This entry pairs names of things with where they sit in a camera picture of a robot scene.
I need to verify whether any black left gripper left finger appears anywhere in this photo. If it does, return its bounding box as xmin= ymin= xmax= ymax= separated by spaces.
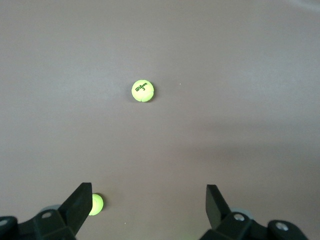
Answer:
xmin=0 ymin=182 xmax=94 ymax=240

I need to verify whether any brown table mat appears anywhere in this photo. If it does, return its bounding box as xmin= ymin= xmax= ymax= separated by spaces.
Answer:
xmin=0 ymin=0 xmax=320 ymax=240

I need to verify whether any yellow-green tennis ball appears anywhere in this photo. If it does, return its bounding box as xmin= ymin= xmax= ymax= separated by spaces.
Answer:
xmin=88 ymin=192 xmax=105 ymax=216
xmin=131 ymin=79 xmax=154 ymax=103

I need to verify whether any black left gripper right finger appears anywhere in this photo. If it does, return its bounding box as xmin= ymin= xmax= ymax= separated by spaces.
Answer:
xmin=199 ymin=184 xmax=309 ymax=240

